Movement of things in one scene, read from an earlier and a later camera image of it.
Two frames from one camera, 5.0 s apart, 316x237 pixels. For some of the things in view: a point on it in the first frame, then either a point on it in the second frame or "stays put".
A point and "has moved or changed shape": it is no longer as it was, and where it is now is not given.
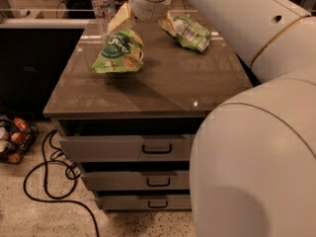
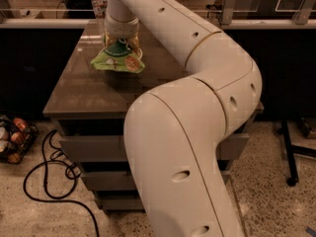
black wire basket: (17, 135) stays put
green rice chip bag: (122, 51) has moved or changed shape
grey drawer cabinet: (132, 132) stays put
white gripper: (147, 11) → (120, 28)
